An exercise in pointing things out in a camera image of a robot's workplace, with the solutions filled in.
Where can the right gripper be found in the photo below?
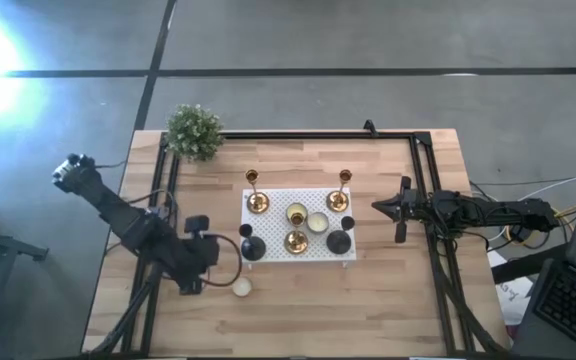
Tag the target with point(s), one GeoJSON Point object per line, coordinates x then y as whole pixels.
{"type": "Point", "coordinates": [420, 206]}

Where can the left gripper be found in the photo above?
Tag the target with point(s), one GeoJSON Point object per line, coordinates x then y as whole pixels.
{"type": "Point", "coordinates": [203, 250]}

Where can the black candlestick holder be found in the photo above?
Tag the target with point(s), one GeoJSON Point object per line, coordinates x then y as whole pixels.
{"type": "Point", "coordinates": [253, 249]}
{"type": "Point", "coordinates": [338, 243]}

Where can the gold candlestick holder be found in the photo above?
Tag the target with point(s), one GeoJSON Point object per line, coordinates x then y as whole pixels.
{"type": "Point", "coordinates": [296, 243]}
{"type": "Point", "coordinates": [337, 201]}
{"type": "Point", "coordinates": [257, 202]}

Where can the orange floral candle tin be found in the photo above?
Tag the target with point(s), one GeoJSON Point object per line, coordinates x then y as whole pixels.
{"type": "Point", "coordinates": [242, 287]}

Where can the blue-green floral candle tin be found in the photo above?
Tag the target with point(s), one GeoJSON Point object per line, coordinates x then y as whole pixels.
{"type": "Point", "coordinates": [318, 223]}

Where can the yellow wax candle tin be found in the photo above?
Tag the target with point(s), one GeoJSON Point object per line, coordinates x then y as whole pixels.
{"type": "Point", "coordinates": [294, 207]}

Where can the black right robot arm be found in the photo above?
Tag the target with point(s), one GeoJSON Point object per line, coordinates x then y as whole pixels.
{"type": "Point", "coordinates": [518, 212]}

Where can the white perforated shelf riser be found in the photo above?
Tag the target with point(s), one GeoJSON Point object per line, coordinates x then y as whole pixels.
{"type": "Point", "coordinates": [273, 225]}

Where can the green potted plant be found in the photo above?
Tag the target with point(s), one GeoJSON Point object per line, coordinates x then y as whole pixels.
{"type": "Point", "coordinates": [194, 132]}

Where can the black power adapter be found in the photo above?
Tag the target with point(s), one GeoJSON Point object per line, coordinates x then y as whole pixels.
{"type": "Point", "coordinates": [520, 233]}

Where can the black stand bar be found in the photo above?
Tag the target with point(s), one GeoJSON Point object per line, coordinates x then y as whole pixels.
{"type": "Point", "coordinates": [523, 267]}

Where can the white paper sheet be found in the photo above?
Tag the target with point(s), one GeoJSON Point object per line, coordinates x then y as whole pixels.
{"type": "Point", "coordinates": [510, 295]}

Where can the dark chair base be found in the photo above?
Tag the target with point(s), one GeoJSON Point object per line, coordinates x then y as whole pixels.
{"type": "Point", "coordinates": [18, 248]}

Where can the black aluminium table frame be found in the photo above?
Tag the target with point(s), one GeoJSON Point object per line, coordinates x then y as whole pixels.
{"type": "Point", "coordinates": [318, 135]}

